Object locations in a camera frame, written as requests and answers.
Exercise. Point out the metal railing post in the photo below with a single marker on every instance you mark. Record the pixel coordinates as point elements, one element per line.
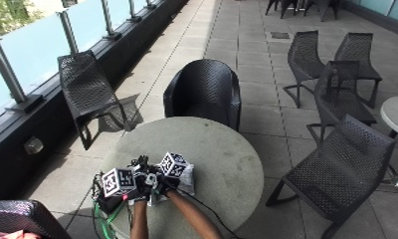
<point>8,73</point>
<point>149,3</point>
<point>133,10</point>
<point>108,18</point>
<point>68,31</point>

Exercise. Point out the pink cloth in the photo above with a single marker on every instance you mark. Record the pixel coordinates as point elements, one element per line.
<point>8,235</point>

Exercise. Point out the group of black chairs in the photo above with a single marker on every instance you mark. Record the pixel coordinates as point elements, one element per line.
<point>304,5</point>

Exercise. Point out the dark floor drain cover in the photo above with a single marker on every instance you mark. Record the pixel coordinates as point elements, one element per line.
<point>279,35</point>

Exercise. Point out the white patterned cloth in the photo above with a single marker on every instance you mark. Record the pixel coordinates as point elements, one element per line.
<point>186,179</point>

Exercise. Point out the black box on left wrist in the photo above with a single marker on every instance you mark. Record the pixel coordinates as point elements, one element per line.
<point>109,203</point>

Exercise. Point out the white marker cube, glove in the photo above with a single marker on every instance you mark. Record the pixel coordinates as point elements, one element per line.
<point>118,182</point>
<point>173,164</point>

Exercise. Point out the black wicker chair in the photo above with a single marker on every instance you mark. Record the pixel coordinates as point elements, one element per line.
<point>17,217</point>

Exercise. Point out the frosted glass railing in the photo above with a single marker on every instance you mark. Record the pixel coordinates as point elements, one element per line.
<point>31,49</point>

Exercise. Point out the white marker cube, right glove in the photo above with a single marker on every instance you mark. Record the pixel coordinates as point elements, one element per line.
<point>173,164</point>

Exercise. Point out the grey wall lamp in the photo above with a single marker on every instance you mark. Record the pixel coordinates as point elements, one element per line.
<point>33,145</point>

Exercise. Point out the person's left hand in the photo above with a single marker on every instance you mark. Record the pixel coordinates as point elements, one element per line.
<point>141,186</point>

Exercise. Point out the person's right hand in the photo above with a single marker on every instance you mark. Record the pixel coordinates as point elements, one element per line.
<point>166,184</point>

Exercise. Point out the white marker cube, left glove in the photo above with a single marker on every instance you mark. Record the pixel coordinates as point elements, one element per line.
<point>118,182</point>

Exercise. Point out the black mesh chair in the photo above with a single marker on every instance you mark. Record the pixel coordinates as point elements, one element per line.
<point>356,53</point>
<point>302,56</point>
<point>339,96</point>
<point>85,86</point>
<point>344,169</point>

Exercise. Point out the black wicker armchair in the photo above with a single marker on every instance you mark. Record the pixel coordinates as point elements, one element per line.
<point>205,91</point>

